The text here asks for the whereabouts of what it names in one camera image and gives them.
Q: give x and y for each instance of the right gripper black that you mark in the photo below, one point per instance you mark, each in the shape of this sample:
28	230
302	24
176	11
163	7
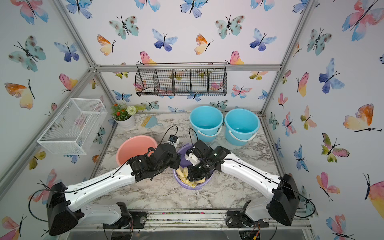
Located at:
192	177

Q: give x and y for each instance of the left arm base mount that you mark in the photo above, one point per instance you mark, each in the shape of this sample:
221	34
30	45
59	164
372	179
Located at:
130	220

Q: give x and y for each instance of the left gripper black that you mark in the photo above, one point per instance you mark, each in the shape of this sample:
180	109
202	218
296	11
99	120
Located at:
176	160

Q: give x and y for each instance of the black wire wall basket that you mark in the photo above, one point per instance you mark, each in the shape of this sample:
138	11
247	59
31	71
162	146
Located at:
181	79

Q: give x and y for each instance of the teal plastic bucket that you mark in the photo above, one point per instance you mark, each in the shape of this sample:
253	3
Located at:
207	122
241	126

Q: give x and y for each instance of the pink plastic bucket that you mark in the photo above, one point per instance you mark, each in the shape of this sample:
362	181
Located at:
134	146

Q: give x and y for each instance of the purple plastic bucket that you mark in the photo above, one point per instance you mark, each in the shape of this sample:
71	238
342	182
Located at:
185	163

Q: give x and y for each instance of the potted flower plant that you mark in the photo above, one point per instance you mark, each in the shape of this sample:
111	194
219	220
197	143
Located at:
124	115

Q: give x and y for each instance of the teal hand brush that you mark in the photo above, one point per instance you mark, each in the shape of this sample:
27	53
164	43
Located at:
150	122

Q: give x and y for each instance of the white wire mesh basket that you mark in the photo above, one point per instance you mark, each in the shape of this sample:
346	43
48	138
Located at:
74	128

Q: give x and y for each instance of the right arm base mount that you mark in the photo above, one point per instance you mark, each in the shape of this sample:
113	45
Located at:
238	219

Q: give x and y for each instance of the aluminium front rail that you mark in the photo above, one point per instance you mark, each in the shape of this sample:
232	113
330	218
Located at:
168	220

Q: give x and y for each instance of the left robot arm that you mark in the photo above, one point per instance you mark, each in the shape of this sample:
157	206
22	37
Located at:
70	206

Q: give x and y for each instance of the yellow microfiber cloth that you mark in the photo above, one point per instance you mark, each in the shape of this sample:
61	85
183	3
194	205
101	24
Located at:
183	174

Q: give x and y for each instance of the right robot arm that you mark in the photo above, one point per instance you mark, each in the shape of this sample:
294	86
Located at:
281	193

